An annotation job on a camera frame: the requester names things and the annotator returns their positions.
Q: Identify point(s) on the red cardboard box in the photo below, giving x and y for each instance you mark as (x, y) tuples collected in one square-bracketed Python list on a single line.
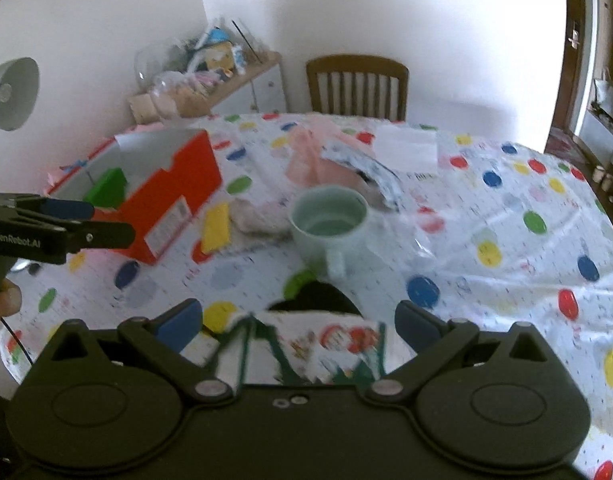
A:
[(176, 185)]

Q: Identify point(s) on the silver lamp shade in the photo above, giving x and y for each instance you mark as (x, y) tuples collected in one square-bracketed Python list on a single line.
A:
[(11, 90)]

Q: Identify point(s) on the black soft item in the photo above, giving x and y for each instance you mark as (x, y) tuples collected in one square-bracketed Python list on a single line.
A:
[(314, 300)]

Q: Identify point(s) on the yellow and blue toy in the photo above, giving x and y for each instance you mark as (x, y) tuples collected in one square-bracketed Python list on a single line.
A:
[(219, 52)]

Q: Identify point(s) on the clear plastic bag pink contents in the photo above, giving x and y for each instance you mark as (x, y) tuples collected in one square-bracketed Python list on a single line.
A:
[(306, 160)]

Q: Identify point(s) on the person's left hand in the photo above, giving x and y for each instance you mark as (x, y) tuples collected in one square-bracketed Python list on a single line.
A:
[(6, 305)]

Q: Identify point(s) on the grey cloth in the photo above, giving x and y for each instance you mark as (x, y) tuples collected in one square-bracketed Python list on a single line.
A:
[(256, 220)]

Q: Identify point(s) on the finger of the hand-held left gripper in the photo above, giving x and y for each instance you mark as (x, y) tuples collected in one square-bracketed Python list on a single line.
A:
[(66, 207), (106, 235)]

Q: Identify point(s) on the white paper sheet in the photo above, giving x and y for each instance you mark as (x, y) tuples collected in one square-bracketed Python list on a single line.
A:
[(406, 147)]

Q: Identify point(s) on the brown cardboard box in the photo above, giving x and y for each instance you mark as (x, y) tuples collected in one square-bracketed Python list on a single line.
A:
[(246, 74)]

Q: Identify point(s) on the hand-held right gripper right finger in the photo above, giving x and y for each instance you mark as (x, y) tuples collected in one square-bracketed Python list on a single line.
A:
[(416, 325)]

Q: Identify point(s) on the round glass jar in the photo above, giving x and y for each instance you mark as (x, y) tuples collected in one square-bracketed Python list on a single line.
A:
[(154, 65)]

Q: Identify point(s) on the colourful printed packet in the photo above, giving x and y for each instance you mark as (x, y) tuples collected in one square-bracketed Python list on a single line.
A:
[(306, 345)]

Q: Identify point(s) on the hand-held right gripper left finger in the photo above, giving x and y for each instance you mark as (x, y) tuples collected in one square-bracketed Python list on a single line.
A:
[(179, 324)]

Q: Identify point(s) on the white printed packet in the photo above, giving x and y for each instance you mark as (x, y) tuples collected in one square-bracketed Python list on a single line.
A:
[(371, 170)]

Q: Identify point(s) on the mint green mug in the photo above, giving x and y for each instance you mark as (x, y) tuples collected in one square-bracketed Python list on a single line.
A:
[(311, 245)]

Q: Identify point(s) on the yellow sponge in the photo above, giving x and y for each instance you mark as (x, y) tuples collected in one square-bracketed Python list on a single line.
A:
[(216, 227)]

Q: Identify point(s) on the brown wooden door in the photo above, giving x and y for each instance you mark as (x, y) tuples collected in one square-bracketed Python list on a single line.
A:
[(571, 85)]

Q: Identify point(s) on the glass jar with snacks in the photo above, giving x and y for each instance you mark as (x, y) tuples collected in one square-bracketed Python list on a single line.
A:
[(179, 96)]

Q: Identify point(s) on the wooden chair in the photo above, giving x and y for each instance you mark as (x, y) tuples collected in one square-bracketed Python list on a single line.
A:
[(356, 62)]

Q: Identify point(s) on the green sponge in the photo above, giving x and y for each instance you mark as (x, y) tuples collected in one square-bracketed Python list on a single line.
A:
[(106, 187)]

